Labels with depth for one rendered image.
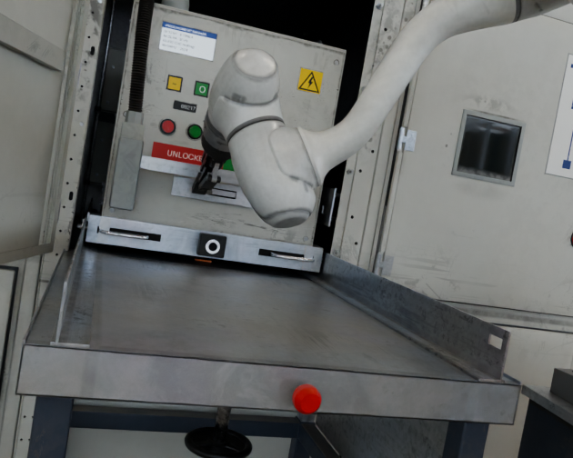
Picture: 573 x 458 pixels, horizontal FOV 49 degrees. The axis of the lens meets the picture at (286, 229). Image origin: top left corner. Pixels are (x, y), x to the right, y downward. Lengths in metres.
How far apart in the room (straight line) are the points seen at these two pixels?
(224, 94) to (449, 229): 0.76
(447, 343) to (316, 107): 0.71
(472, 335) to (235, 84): 0.52
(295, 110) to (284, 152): 0.51
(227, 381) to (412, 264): 0.88
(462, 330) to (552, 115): 0.89
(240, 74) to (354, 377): 0.49
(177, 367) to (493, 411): 0.42
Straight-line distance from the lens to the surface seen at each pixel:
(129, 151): 1.29
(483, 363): 0.92
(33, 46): 1.20
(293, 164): 0.96
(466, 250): 1.60
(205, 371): 0.73
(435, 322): 1.02
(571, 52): 1.77
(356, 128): 1.01
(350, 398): 0.79
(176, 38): 1.44
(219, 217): 1.43
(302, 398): 0.72
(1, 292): 1.38
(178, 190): 1.41
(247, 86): 0.99
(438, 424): 1.03
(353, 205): 1.47
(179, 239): 1.41
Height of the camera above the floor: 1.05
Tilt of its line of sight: 4 degrees down
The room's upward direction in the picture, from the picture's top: 10 degrees clockwise
